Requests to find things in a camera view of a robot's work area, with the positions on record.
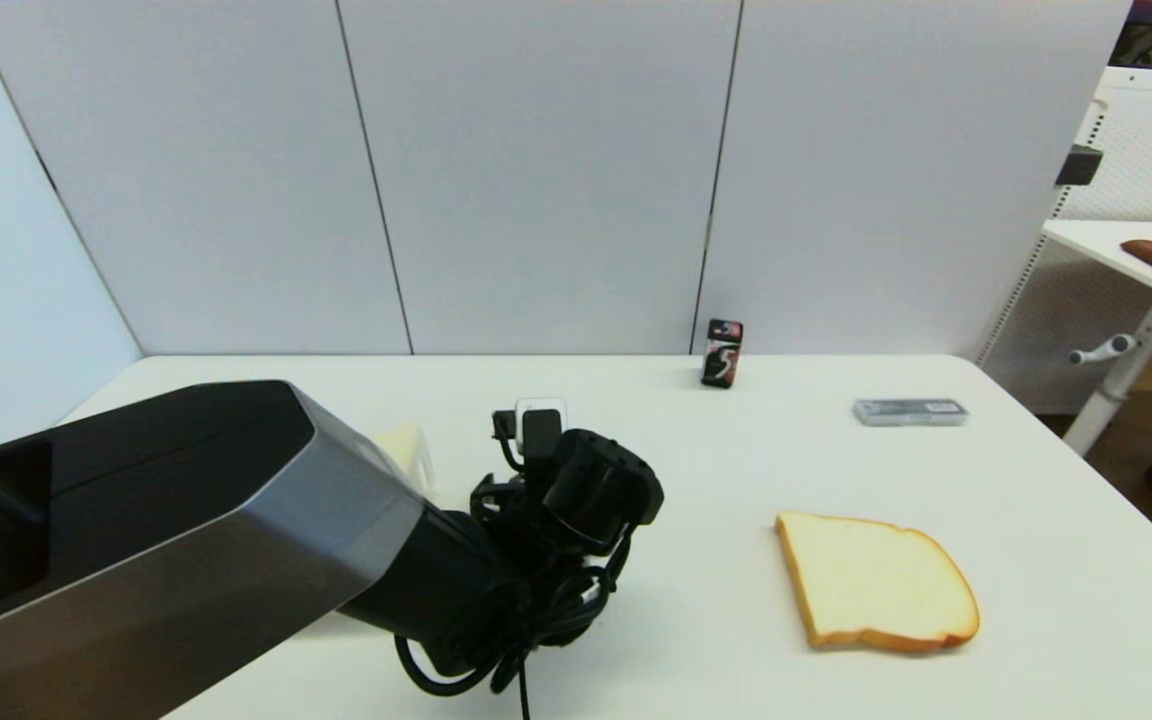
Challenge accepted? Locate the cream paper napkin stack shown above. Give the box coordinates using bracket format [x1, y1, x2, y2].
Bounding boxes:
[371, 424, 435, 493]

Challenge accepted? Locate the black chewing gum pack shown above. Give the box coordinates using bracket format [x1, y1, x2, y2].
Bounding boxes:
[701, 320, 743, 391]

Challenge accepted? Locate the white bread slice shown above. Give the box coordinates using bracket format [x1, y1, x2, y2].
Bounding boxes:
[774, 510, 981, 654]

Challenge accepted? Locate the grey flat plastic case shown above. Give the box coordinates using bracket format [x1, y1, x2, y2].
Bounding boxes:
[851, 399, 969, 429]

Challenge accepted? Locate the white side desk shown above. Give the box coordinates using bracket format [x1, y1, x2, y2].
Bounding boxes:
[1039, 220, 1152, 459]

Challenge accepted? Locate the small black box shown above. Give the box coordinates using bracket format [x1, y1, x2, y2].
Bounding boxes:
[1054, 146, 1103, 189]

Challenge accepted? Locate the white pegboard panel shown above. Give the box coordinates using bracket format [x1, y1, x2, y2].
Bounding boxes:
[971, 66, 1152, 419]

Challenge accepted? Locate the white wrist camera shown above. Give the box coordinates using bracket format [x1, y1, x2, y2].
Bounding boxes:
[514, 397, 569, 446]

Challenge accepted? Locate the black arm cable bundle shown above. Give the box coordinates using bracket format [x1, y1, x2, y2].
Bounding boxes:
[394, 530, 637, 720]

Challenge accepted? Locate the white desk crank handle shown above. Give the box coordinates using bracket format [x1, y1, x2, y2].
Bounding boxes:
[1068, 335, 1135, 367]

